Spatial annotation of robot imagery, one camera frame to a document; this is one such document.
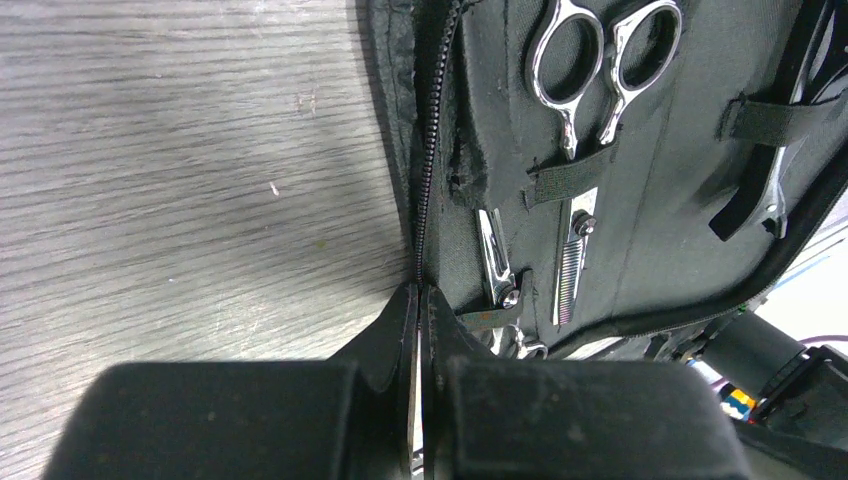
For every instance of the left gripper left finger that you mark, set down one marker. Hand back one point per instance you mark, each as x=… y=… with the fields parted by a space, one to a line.
x=345 y=417

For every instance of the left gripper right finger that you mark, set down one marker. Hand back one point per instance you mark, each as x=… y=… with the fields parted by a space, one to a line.
x=486 y=417

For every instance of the black zip tool case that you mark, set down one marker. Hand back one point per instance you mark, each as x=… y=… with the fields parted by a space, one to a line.
x=619 y=244

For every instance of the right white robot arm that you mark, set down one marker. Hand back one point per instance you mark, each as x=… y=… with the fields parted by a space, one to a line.
x=788 y=401

